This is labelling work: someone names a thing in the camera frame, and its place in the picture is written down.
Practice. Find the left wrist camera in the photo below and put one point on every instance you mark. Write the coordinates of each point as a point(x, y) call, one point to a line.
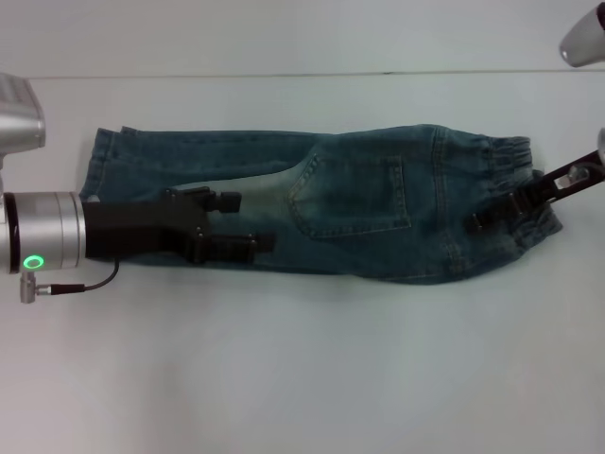
point(19, 113)

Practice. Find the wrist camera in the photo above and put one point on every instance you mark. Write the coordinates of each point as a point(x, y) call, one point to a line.
point(19, 113)
point(583, 35)

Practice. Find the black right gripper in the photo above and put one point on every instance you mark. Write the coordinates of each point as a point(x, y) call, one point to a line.
point(576, 175)

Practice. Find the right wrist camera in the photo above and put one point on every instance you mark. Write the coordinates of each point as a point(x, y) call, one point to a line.
point(583, 35)

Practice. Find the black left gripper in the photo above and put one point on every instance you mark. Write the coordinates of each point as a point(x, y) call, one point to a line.
point(137, 227)

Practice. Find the blue denim shorts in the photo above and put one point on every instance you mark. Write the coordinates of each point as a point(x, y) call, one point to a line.
point(340, 198)

